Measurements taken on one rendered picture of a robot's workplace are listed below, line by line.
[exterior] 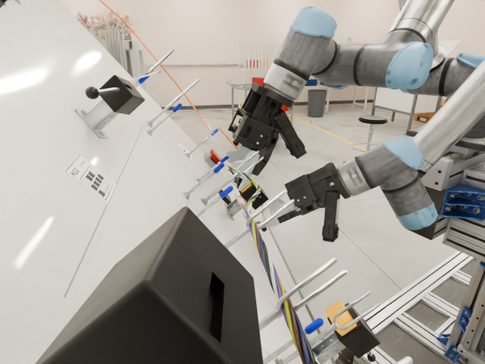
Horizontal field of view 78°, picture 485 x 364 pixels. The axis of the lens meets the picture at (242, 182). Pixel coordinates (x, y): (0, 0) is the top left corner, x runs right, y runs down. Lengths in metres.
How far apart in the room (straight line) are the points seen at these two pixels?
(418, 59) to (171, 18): 8.37
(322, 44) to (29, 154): 0.48
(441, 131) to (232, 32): 8.36
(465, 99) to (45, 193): 0.75
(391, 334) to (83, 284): 1.56
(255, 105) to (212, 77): 8.27
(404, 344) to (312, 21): 1.42
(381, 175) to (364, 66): 0.21
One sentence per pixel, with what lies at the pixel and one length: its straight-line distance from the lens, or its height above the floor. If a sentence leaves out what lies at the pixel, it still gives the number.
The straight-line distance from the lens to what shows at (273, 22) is 9.30.
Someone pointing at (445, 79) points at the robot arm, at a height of 1.32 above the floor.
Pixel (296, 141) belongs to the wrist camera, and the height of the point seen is 1.23.
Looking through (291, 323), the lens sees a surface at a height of 1.22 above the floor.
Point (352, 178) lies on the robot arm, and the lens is 0.66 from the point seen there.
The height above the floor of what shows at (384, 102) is 0.48.
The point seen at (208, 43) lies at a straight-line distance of 8.85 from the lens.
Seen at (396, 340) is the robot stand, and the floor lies 0.21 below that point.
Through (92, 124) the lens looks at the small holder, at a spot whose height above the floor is 1.31.
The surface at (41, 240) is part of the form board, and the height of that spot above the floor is 1.27.
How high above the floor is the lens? 1.39
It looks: 23 degrees down
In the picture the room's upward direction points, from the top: straight up
